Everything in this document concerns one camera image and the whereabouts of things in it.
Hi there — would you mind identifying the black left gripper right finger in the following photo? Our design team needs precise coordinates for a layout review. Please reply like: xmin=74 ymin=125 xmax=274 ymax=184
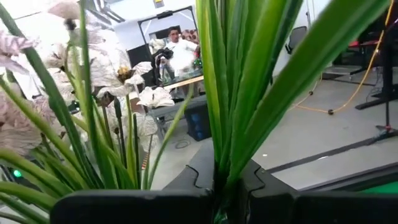
xmin=239 ymin=161 xmax=398 ymax=224

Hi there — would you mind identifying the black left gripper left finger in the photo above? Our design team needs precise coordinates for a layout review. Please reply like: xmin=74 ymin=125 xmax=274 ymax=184
xmin=50 ymin=139 xmax=215 ymax=224

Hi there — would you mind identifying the white artificial flower bunch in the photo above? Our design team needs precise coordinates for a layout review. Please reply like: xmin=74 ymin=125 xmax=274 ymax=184
xmin=195 ymin=0 xmax=391 ymax=224
xmin=45 ymin=0 xmax=195 ymax=190
xmin=0 ymin=0 xmax=106 ymax=224

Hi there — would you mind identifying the green table mat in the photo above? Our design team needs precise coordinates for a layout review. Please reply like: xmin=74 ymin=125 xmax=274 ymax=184
xmin=359 ymin=181 xmax=398 ymax=196

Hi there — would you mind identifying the black storage box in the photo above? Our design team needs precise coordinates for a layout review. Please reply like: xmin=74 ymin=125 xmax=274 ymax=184
xmin=184 ymin=98 xmax=213 ymax=142

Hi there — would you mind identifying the person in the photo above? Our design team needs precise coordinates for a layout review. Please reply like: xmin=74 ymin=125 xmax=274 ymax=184
xmin=164 ymin=26 xmax=200 ymax=78

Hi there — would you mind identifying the black stand base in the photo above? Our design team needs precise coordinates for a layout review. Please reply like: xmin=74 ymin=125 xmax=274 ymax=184
xmin=354 ymin=0 xmax=398 ymax=133

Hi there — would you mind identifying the black office chair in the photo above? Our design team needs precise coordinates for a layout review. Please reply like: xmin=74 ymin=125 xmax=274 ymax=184
xmin=284 ymin=25 xmax=309 ymax=56

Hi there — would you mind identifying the yellow power cable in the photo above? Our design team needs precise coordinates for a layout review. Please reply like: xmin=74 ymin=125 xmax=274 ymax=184
xmin=289 ymin=0 xmax=396 ymax=115

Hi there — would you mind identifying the black station frame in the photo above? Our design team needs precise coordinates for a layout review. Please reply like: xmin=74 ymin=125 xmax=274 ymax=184
xmin=137 ymin=5 xmax=206 ymax=90

